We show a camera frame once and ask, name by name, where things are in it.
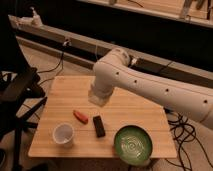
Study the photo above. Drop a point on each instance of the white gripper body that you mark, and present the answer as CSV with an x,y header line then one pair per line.
x,y
100,93

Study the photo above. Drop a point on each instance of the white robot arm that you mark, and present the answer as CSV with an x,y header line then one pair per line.
x,y
195,102

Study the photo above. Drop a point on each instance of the white ceramic cup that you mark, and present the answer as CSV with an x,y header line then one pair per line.
x,y
63,135

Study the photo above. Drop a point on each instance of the orange carrot toy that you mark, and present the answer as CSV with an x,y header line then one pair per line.
x,y
81,117

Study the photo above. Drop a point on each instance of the dark brown rectangular block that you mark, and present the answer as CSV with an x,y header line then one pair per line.
x,y
99,127

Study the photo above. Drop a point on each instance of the wooden table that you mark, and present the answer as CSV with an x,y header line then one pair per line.
x,y
70,93

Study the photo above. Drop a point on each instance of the green glass bowl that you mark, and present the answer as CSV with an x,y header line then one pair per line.
x,y
133,145

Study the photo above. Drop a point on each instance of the black chair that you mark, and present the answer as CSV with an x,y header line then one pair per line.
x,y
18,82

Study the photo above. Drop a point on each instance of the long metal rail beam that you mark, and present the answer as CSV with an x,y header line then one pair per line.
x,y
85,51

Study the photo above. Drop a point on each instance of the white clamp on rail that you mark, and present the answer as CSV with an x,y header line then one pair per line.
x,y
35,19

